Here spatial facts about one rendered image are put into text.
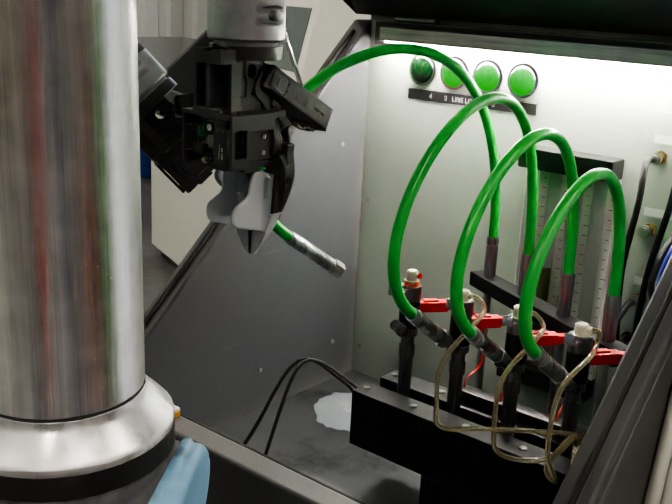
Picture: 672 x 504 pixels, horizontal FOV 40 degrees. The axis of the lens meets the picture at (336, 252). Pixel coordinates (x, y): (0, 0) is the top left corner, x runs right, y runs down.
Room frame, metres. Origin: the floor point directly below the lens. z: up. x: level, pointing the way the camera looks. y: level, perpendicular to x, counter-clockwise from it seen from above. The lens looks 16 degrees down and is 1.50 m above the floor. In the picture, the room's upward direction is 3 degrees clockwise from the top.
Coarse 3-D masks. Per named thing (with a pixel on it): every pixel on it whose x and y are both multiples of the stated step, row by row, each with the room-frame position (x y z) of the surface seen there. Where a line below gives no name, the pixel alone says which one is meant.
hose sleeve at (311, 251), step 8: (296, 240) 1.14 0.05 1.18; (304, 240) 1.15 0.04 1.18; (296, 248) 1.15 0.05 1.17; (304, 248) 1.15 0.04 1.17; (312, 248) 1.16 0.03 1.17; (312, 256) 1.16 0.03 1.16; (320, 256) 1.16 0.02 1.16; (328, 256) 1.17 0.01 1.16; (320, 264) 1.16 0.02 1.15; (328, 264) 1.17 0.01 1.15
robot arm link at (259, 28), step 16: (208, 0) 0.89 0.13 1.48; (224, 0) 0.87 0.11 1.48; (240, 0) 0.87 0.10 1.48; (256, 0) 0.87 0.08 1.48; (272, 0) 0.88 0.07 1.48; (208, 16) 0.89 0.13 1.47; (224, 16) 0.87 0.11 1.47; (240, 16) 0.87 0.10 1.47; (256, 16) 0.87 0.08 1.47; (272, 16) 0.88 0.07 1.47; (208, 32) 0.89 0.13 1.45; (224, 32) 0.87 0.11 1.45; (240, 32) 0.87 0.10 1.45; (256, 32) 0.87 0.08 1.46; (272, 32) 0.88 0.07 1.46
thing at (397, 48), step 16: (368, 48) 1.19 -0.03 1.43; (384, 48) 1.20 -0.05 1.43; (400, 48) 1.21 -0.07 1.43; (416, 48) 1.22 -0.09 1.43; (432, 48) 1.24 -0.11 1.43; (336, 64) 1.17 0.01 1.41; (352, 64) 1.18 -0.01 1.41; (448, 64) 1.25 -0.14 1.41; (320, 80) 1.16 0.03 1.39; (464, 80) 1.26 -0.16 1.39; (480, 112) 1.28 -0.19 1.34; (496, 144) 1.29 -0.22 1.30; (496, 160) 1.29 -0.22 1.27; (496, 192) 1.29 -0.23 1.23; (496, 208) 1.29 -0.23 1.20; (496, 224) 1.30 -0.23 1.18; (288, 240) 1.14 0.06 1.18; (496, 240) 1.29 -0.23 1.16
